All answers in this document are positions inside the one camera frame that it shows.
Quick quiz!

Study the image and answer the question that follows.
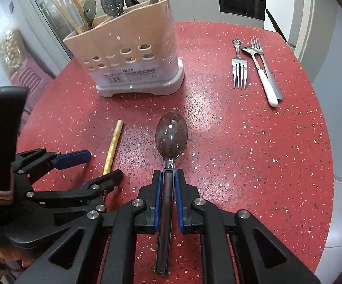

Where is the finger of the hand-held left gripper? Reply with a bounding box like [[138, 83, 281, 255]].
[[11, 147, 91, 184], [26, 169, 125, 211]]

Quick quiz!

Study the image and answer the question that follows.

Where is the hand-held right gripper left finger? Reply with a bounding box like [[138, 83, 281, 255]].
[[11, 169, 162, 284]]

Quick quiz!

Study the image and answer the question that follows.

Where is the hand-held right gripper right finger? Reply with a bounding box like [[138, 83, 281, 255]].
[[175, 169, 322, 284]]

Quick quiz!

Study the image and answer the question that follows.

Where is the yellow patterned chopstick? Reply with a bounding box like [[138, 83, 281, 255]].
[[102, 120, 124, 205]]

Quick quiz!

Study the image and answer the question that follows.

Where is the large dark metal spoon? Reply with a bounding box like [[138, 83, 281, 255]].
[[155, 111, 188, 275]]

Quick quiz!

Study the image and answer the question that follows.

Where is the beige plastic utensil holder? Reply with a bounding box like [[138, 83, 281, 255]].
[[62, 0, 185, 98]]

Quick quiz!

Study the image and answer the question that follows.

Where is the bamboo chopstick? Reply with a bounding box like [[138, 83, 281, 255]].
[[52, 0, 77, 34], [59, 0, 85, 33]]

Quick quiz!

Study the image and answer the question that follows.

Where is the stack of pink plastic stools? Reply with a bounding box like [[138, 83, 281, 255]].
[[10, 59, 55, 116]]

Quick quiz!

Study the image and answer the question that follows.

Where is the clear bag of beige goods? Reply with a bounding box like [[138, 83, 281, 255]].
[[0, 29, 27, 73]]

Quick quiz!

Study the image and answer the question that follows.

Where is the glass door cabinet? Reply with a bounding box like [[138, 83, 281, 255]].
[[26, 0, 81, 63]]

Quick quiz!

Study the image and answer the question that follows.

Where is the built-in black oven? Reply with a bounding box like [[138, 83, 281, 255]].
[[217, 0, 268, 22]]

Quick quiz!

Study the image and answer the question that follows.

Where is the steel fork with ornate handle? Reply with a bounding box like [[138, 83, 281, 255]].
[[232, 39, 248, 90]]

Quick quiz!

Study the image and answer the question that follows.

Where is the white-handled fork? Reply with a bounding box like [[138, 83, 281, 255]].
[[240, 45, 279, 108]]

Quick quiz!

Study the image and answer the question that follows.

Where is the steel fork with plain handle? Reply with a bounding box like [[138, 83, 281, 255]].
[[250, 35, 283, 100]]

